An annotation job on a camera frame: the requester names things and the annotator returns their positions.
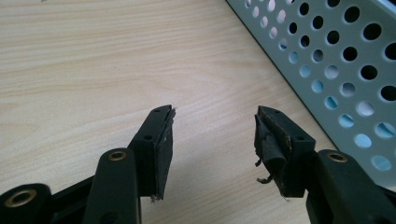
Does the grey perforated metal basket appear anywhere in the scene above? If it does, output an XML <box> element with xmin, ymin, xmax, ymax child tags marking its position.
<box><xmin>225</xmin><ymin>0</ymin><xmax>396</xmax><ymax>190</ymax></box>

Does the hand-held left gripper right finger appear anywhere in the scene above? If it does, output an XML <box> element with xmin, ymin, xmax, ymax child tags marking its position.
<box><xmin>253</xmin><ymin>105</ymin><xmax>396</xmax><ymax>224</ymax></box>

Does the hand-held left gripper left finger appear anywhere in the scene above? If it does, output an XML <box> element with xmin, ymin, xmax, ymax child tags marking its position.
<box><xmin>81</xmin><ymin>104</ymin><xmax>177</xmax><ymax>224</ymax></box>

